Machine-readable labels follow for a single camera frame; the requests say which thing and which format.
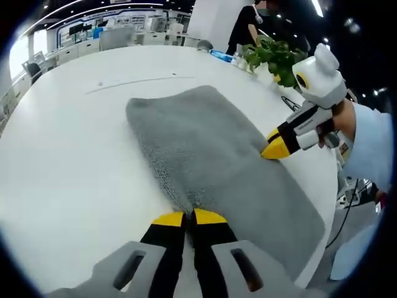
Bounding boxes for blue packet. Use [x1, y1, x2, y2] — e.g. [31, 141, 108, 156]
[210, 48, 234, 62]

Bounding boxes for small white bottle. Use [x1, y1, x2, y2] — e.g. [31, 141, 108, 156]
[231, 52, 246, 68]

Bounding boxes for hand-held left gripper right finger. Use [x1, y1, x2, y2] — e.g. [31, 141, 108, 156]
[189, 207, 326, 298]

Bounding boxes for thin black cable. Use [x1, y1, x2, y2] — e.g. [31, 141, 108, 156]
[325, 178, 360, 249]

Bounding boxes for coiled black cable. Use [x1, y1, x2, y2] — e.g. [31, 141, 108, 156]
[280, 96, 301, 112]

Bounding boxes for dark-backed office chair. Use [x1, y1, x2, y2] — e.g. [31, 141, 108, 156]
[22, 60, 43, 85]

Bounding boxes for white square pillar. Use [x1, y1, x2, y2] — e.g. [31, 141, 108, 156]
[185, 0, 246, 47]

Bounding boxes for person's right hand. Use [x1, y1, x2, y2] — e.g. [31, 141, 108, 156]
[316, 101, 356, 149]

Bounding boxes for black wall monitor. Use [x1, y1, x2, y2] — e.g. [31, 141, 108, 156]
[69, 24, 91, 35]

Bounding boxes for row of white cabinets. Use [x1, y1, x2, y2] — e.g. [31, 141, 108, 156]
[46, 30, 187, 68]

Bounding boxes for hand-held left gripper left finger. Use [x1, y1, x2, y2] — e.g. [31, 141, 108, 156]
[46, 210, 188, 298]

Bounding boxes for grey high-backed chair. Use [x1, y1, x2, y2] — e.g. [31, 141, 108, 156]
[99, 26, 136, 50]

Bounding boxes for green potted plant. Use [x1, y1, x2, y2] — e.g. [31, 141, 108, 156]
[241, 35, 308, 88]

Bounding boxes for grey towel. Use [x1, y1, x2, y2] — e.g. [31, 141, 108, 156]
[125, 85, 326, 279]

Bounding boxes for person's light blue shirt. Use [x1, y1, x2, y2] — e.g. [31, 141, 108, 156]
[330, 223, 384, 280]

